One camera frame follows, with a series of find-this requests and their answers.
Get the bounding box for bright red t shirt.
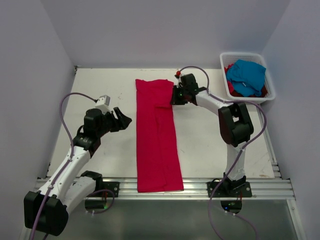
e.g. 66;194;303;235
224;63;235;94

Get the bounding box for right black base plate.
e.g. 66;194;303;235
206;181;252;199

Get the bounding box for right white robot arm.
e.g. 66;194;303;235
170;71;254;197

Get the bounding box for blue t shirt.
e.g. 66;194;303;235
228;59;266;98

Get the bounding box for aluminium mounting rail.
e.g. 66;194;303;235
103;177;295;200

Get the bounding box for dark red t shirt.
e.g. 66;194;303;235
228;85;268;98

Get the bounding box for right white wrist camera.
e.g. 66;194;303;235
174;70;185;88

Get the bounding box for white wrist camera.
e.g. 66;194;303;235
174;70;185;88
95;95;111;113

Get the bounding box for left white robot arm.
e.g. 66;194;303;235
23;107;132;238

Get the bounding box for white plastic basket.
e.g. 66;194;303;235
219;52;276;104

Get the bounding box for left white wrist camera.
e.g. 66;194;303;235
95;95;111;113

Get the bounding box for crimson red t shirt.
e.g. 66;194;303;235
135;79;184;193

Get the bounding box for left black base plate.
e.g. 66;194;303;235
100;181;120;199

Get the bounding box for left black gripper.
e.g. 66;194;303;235
96;106;131;137

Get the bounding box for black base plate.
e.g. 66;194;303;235
100;181;120;199
206;181;252;199

